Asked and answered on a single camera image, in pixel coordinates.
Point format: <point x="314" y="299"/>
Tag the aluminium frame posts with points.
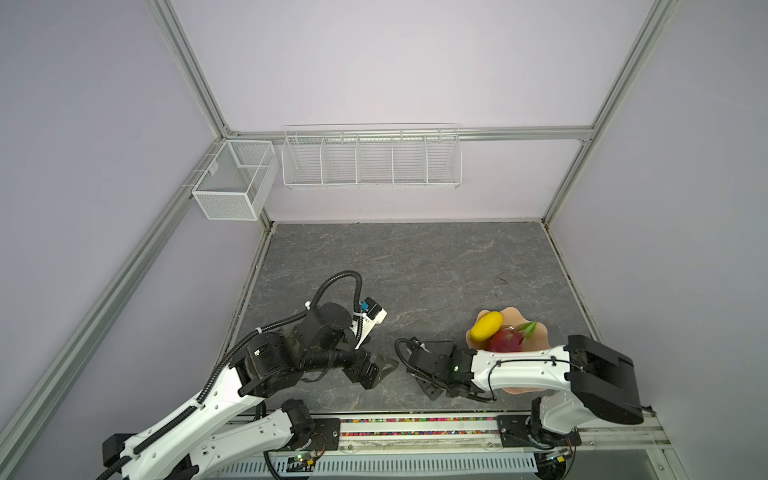
<point x="27" y="424"/>

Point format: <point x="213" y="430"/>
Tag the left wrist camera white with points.
<point x="371" y="314"/>

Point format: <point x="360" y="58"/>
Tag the pink dragon fruit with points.
<point x="511" y="339"/>

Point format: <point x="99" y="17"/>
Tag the small white mesh basket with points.
<point x="237" y="181"/>

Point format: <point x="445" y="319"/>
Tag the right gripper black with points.
<point x="430" y="392"/>

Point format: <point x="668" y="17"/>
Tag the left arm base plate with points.
<point x="324" y="435"/>

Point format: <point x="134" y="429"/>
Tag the long white wire basket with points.
<point x="372" y="155"/>

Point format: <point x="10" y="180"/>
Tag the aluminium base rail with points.
<point x="475" y="431"/>

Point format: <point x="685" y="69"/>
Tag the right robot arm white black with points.
<point x="578" y="382"/>

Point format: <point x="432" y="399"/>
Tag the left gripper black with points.
<point x="357" y="373"/>

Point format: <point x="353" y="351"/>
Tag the yellow fake mango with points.
<point x="487" y="324"/>

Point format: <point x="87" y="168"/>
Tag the beige wavy fruit bowl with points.
<point x="512" y="317"/>

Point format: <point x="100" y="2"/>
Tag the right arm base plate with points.
<point x="518" y="430"/>

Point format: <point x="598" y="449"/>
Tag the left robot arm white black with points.
<point x="194" y="442"/>

